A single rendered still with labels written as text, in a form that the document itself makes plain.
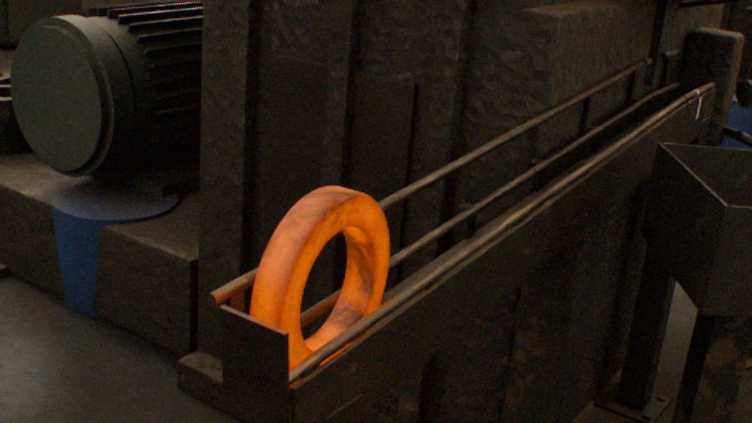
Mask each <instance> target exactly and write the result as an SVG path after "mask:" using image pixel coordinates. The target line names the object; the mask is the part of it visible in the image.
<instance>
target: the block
mask: <svg viewBox="0 0 752 423"><path fill-rule="evenodd" d="M743 47H744V36H743V35H742V34H741V33H735V32H730V31H725V30H720V29H710V28H705V27H702V28H699V29H694V30H692V31H691V33H690V34H689V38H688V43H687V50H686V56H685V60H684V65H683V70H682V73H683V74H688V75H693V76H701V77H705V78H709V79H714V80H717V81H716V86H715V88H717V92H716V97H715V100H714V104H713V112H712V116H711V121H710V125H709V130H708V132H707V137H706V141H705V145H704V146H709V147H718V146H719V145H720V144H721V143H722V142H723V141H724V135H722V129H723V126H727V124H728V120H729V112H730V108H731V104H732V100H733V95H734V88H735V84H736V80H737V75H738V71H739V64H740V60H741V55H742V51H743Z"/></svg>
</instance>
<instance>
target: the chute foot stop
mask: <svg viewBox="0 0 752 423"><path fill-rule="evenodd" d="M220 320H221V339H222V377H223V397H224V409H225V410H228V411H230V412H232V413H233V414H235V415H238V416H240V417H242V418H244V419H245V420H248V421H250V422H252V423H290V348H289V332H287V331H285V330H283V329H280V328H278V327H276V326H273V325H270V324H269V323H267V322H264V321H261V320H259V319H257V318H254V317H252V316H249V315H247V314H245V313H242V312H241V311H237V310H235V309H233V308H231V307H229V306H226V305H223V306H221V307H220Z"/></svg>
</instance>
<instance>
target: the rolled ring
mask: <svg viewBox="0 0 752 423"><path fill-rule="evenodd" d="M341 230H342V231H343V233H344V236H345V238H346V243H347V269H346V274H345V279H344V282H343V285H342V290H341V293H340V295H339V297H338V300H337V303H336V304H335V306H334V308H333V310H332V313H331V314H330V315H329V317H328V318H327V320H326V322H325V323H324V324H323V325H322V327H321V328H320V329H319V330H318V331H317V332H316V333H315V334H314V335H313V336H311V337H310V338H308V339H306V340H304V339H303V336H302V334H301V329H300V304H301V299H302V295H303V291H304V288H305V284H306V280H307V277H308V274H309V273H310V271H311V267H312V265H313V264H314V262H315V260H316V257H317V256H318V254H319V252H320V251H321V250H322V248H323V247H324V246H325V244H326V243H327V242H328V241H329V239H330V238H331V237H332V236H334V235H335V234H336V233H337V232H339V231H341ZM388 269H389V229H388V224H387V221H386V218H385V215H384V213H383V211H382V209H381V207H380V206H379V204H378V203H377V202H376V201H375V200H374V199H373V198H372V197H371V196H369V195H367V194H364V193H362V192H359V191H353V190H350V189H347V188H343V187H341V186H336V185H330V186H325V187H322V188H319V189H316V190H314V191H312V192H310V193H309V194H307V195H306V196H304V197H303V198H301V199H300V200H299V201H298V202H297V203H296V204H295V205H294V206H293V207H292V208H291V209H290V210H289V211H288V213H287V214H286V215H285V217H284V218H283V220H282V221H281V222H280V224H279V225H278V227H277V228H276V230H275V231H274V234H273V236H272V238H271V239H270V241H269V244H268V246H267V248H266V249H265V251H264V255H263V257H262V259H261V262H260V265H259V267H258V272H257V275H256V279H255V282H254V286H253V294H252V300H251V309H250V316H252V317H254V318H257V319H259V320H261V321H264V322H267V323H269V324H270V325H273V326H276V327H278V328H280V329H283V330H285V331H287V332H289V348H290V368H291V367H293V366H294V365H296V364H297V363H298V362H300V361H301V360H302V359H304V358H306V357H307V356H309V355H310V354H312V353H313V352H314V351H315V350H317V349H318V348H320V347H322V346H323V345H325V344H326V343H327V342H329V341H331V340H332V339H333V338H334V337H336V336H337V335H339V334H340V333H342V332H344V331H345V330H347V329H348V328H349V327H350V326H352V325H353V324H355V323H356V322H358V321H359V320H361V319H362V318H364V317H365V316H366V315H368V314H369V313H371V312H372V311H374V310H375V309H377V308H378V307H379V305H380V302H381V300H382V296H383V293H384V287H385V284H386V279H387V275H388Z"/></svg>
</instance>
